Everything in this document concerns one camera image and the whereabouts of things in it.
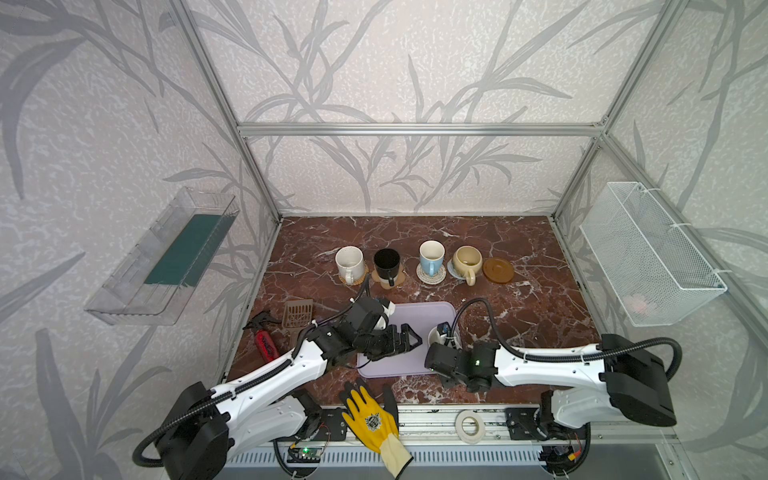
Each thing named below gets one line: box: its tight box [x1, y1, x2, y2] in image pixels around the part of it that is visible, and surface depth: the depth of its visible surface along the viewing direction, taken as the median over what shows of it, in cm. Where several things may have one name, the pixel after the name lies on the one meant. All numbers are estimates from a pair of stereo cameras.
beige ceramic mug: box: [452, 245, 483, 287], surface depth 99 cm
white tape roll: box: [454, 410, 485, 445], surface depth 75 cm
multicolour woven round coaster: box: [416, 263, 447, 285], surface depth 104 cm
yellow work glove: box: [342, 386, 413, 476], surface depth 73 cm
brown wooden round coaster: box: [483, 257, 515, 284], surface depth 107 cm
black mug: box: [374, 248, 401, 286], surface depth 96 cm
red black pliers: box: [242, 311, 282, 362], surface depth 91 cm
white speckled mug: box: [335, 245, 364, 285], surface depth 100 cm
